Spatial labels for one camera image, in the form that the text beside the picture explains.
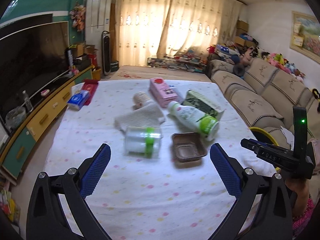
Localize yellow rimmed black trash bin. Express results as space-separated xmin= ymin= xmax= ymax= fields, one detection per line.
xmin=248 ymin=126 xmax=288 ymax=172

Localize green white drink bottle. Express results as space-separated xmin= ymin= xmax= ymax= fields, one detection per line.
xmin=168 ymin=101 xmax=220 ymax=141

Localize brown plastic tray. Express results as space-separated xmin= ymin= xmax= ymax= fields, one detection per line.
xmin=171 ymin=132 xmax=207 ymax=163

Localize clear plastic cup green band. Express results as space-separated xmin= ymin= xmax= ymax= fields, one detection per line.
xmin=124 ymin=126 xmax=163 ymax=159

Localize green white carton box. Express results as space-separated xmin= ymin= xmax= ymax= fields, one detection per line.
xmin=182 ymin=90 xmax=224 ymax=120

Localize white cloth towel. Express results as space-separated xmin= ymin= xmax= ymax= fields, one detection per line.
xmin=114 ymin=103 xmax=165 ymax=132

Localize pink milk carton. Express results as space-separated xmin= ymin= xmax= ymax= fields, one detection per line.
xmin=149 ymin=77 xmax=177 ymax=108

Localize person right hand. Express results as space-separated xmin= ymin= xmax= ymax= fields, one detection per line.
xmin=285 ymin=177 xmax=309 ymax=218

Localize white papers on sofa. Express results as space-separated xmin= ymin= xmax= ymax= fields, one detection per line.
xmin=281 ymin=126 xmax=295 ymax=150

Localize tv cabinet with drawers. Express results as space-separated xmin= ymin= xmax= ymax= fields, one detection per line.
xmin=1 ymin=67 xmax=92 ymax=185

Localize black yellow plush toy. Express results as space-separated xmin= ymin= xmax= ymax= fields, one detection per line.
xmin=312 ymin=88 xmax=320 ymax=113

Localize beige sofa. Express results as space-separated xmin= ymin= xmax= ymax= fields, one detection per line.
xmin=210 ymin=58 xmax=319 ymax=148

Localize dark neck pillow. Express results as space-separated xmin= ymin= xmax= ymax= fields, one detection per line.
xmin=233 ymin=63 xmax=245 ymax=77

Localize clear water bottle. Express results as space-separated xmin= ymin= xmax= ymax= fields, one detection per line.
xmin=22 ymin=90 xmax=34 ymax=112

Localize white dotted tablecloth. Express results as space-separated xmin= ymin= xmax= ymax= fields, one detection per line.
xmin=42 ymin=78 xmax=277 ymax=240

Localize plush toy pile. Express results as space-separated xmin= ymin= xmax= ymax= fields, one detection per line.
xmin=238 ymin=46 xmax=305 ymax=83

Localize blue tissue pack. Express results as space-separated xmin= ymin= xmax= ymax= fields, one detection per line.
xmin=67 ymin=90 xmax=89 ymax=111

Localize framed flower painting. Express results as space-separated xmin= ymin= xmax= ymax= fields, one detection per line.
xmin=290 ymin=11 xmax=319 ymax=63

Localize floral bed mattress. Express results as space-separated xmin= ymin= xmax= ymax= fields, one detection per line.
xmin=107 ymin=66 xmax=211 ymax=82

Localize red packet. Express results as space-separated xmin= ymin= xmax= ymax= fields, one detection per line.
xmin=81 ymin=79 xmax=99 ymax=106

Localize book pile on floor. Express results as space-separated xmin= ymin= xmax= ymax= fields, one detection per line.
xmin=147 ymin=54 xmax=207 ymax=73

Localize black flat television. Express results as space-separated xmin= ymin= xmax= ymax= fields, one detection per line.
xmin=1 ymin=14 xmax=69 ymax=130

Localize black tower fan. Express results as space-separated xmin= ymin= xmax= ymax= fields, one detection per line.
xmin=101 ymin=30 xmax=111 ymax=76

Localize cream window curtains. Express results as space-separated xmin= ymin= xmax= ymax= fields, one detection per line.
xmin=112 ymin=0 xmax=244 ymax=66

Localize artificial flower bouquet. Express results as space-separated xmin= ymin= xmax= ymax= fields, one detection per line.
xmin=69 ymin=2 xmax=86 ymax=32

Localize white air conditioner cabinet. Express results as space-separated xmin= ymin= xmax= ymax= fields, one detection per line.
xmin=85 ymin=0 xmax=112 ymax=50

